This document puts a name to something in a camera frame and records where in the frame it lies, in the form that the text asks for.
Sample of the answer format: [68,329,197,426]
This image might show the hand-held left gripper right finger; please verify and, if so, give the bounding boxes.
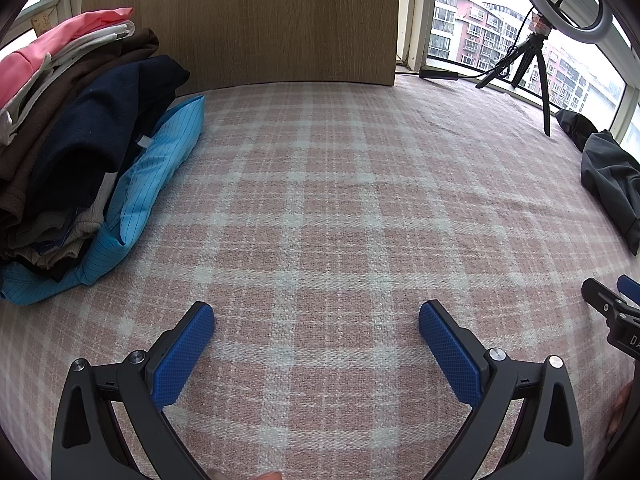
[418,300,585,480]

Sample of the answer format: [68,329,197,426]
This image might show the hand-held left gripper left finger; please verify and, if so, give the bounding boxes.
[50,301,236,480]

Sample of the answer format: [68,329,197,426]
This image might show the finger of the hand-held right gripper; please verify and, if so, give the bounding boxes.
[616,274,640,307]
[581,277,640,323]

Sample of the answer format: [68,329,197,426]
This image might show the dark grey pants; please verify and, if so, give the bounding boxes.
[555,109,640,256]

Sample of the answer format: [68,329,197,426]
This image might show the person's right hand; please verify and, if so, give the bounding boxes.
[606,381,632,438]

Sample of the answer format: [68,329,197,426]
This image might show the person's left hand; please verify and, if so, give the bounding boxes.
[207,469,282,480]

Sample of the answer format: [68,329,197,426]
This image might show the beige folded garment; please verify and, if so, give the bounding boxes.
[7,172,118,268]

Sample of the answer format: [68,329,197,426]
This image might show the light blue striped garment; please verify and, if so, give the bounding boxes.
[0,94,207,306]

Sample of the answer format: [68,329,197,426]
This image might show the black tripod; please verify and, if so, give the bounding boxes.
[475,10,553,137]

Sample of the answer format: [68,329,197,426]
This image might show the brown folded garment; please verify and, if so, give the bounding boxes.
[0,27,161,231]

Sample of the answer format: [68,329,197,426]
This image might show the apartment buildings outside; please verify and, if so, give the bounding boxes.
[429,0,626,116]

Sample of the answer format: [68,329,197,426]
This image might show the white folded garment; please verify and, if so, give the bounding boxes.
[0,21,137,143]

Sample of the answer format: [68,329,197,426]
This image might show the pink folded garment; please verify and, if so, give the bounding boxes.
[0,7,135,111]

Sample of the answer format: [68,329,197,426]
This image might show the wooden board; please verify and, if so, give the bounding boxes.
[80,0,401,98]

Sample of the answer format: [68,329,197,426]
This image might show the white ring light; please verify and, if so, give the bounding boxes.
[510,0,613,45]

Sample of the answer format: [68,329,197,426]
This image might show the black ring light cable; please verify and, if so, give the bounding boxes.
[445,0,568,68]

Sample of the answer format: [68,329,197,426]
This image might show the black inline cable remote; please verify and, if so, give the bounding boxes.
[419,66,460,81]

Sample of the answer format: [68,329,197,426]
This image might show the ring light on tripod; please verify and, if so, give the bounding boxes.
[400,0,640,146]

